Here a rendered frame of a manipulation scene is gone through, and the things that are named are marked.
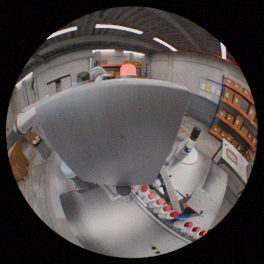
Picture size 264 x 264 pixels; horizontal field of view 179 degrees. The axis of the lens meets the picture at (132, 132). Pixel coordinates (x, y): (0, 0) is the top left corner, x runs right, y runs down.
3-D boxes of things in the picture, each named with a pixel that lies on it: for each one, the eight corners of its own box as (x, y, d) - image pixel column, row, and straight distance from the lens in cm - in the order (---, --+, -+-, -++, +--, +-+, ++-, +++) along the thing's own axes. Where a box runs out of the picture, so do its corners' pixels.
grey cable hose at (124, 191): (133, 200, 40) (134, 189, 20) (126, 204, 40) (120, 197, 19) (128, 194, 41) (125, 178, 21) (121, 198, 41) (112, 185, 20)
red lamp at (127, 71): (138, 78, 12) (138, 62, 12) (118, 79, 12) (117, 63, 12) (136, 78, 14) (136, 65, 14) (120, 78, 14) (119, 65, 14)
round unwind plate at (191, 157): (200, 152, 106) (200, 151, 105) (190, 169, 83) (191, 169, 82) (180, 138, 107) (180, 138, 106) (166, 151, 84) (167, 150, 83)
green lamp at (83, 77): (87, 83, 13) (86, 68, 13) (73, 87, 14) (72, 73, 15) (94, 81, 15) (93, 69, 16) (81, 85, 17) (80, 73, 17)
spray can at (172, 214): (167, 213, 64) (183, 212, 45) (161, 219, 63) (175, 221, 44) (162, 209, 62) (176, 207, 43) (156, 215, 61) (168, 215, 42)
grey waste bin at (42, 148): (51, 157, 286) (39, 141, 259) (42, 161, 311) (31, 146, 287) (52, 148, 316) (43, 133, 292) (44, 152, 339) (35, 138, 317)
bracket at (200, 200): (212, 197, 51) (213, 197, 51) (202, 217, 46) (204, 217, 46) (197, 185, 45) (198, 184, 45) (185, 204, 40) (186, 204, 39)
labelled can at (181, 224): (177, 222, 68) (196, 222, 51) (172, 227, 67) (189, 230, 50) (173, 218, 66) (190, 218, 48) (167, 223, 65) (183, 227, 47)
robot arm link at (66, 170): (70, 183, 64) (58, 174, 54) (69, 166, 70) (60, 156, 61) (85, 180, 59) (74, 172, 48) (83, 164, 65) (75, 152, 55)
